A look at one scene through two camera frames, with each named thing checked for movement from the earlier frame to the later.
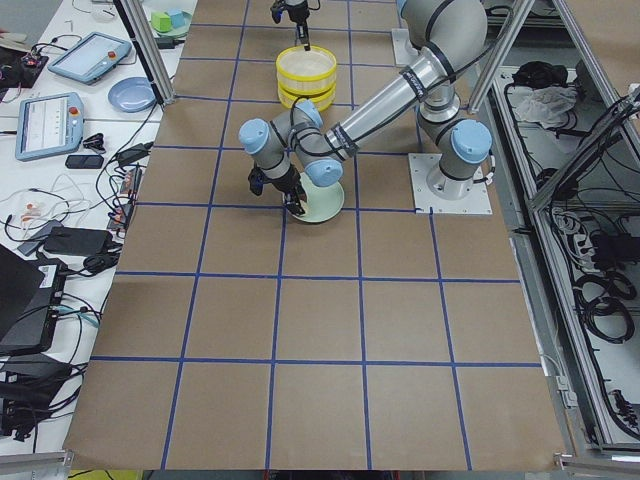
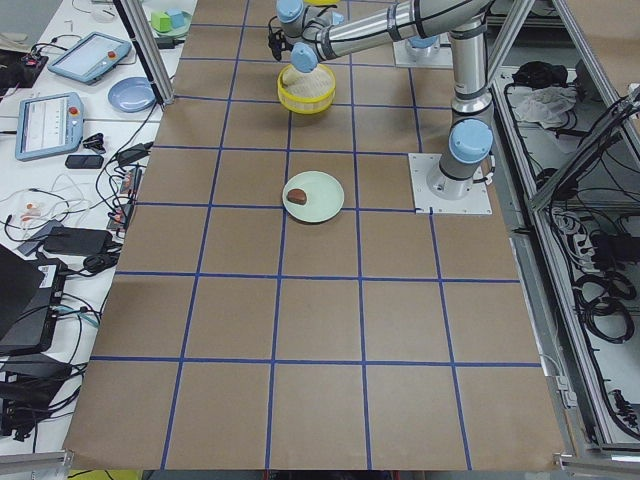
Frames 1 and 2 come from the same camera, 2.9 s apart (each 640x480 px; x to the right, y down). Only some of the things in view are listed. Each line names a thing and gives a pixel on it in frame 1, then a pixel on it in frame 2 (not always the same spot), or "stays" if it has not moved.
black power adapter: x=80 y=241 stays
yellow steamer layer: x=304 y=71 to x=321 y=2
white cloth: x=543 y=104 stays
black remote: x=85 y=161 stays
